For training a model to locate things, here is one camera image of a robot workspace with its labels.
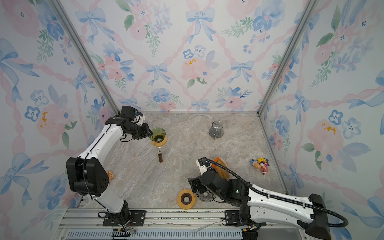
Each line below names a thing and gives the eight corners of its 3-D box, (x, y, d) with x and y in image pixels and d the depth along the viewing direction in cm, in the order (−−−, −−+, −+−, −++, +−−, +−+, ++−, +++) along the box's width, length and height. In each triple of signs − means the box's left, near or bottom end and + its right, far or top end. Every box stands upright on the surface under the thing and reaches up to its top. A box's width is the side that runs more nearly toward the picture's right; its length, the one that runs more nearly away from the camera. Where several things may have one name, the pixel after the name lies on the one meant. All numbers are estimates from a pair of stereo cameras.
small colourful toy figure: (253, 174, 91) (255, 172, 88) (250, 160, 97) (251, 157, 94) (270, 174, 91) (272, 172, 88) (265, 160, 97) (267, 157, 94)
